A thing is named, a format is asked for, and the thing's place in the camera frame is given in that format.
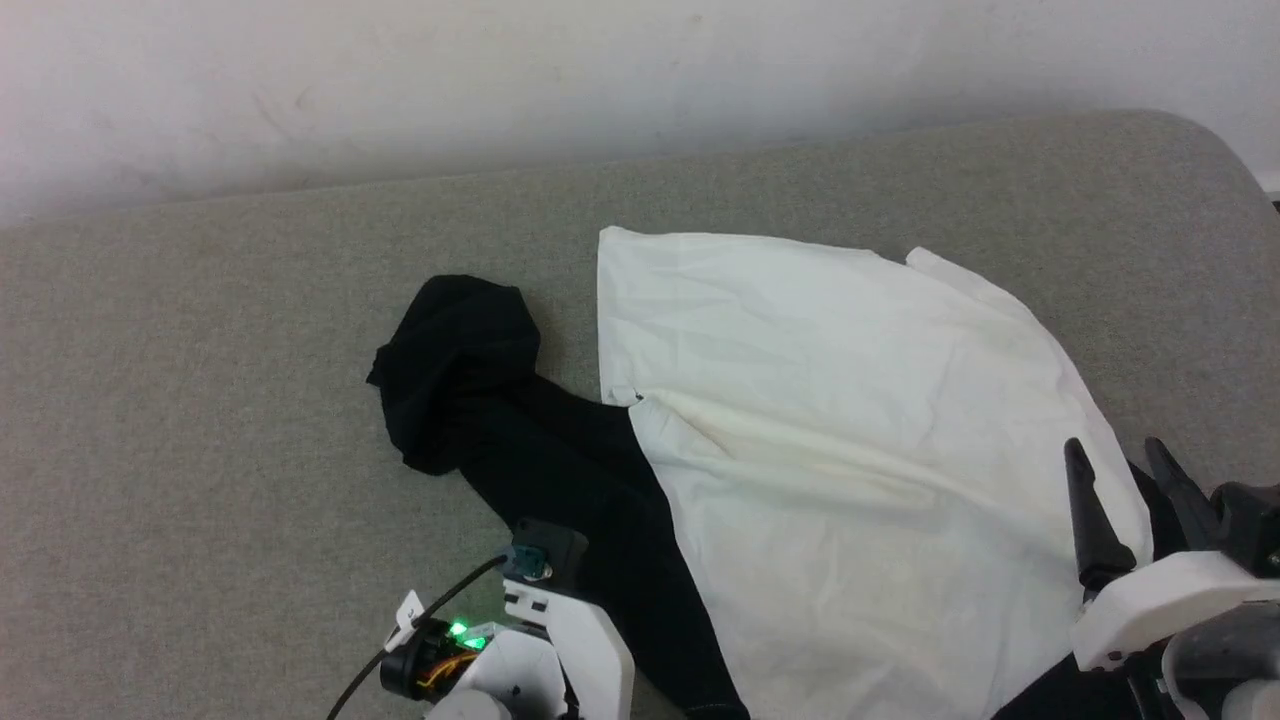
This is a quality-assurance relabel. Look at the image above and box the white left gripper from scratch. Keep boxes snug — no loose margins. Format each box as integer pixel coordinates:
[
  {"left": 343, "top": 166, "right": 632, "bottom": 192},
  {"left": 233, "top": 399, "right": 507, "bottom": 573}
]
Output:
[{"left": 503, "top": 578, "right": 637, "bottom": 720}]

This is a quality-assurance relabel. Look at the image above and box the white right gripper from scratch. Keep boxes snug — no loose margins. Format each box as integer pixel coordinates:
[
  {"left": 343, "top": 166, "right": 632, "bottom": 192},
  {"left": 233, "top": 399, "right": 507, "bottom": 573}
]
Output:
[{"left": 1064, "top": 437, "right": 1280, "bottom": 672}]

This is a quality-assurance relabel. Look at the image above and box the white and black shirt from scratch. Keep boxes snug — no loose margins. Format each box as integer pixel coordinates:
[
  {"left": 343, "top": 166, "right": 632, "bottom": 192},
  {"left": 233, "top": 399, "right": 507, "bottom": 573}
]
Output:
[{"left": 366, "top": 226, "right": 1216, "bottom": 720}]

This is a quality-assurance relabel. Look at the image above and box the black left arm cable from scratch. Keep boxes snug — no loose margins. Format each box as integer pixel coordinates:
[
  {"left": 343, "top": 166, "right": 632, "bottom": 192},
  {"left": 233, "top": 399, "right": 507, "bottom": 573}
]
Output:
[{"left": 327, "top": 555, "right": 516, "bottom": 720}]

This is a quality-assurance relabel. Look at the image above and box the white cable label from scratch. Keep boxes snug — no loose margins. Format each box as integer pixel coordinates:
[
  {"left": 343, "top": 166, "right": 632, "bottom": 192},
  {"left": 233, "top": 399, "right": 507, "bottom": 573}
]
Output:
[{"left": 384, "top": 590, "right": 427, "bottom": 653}]

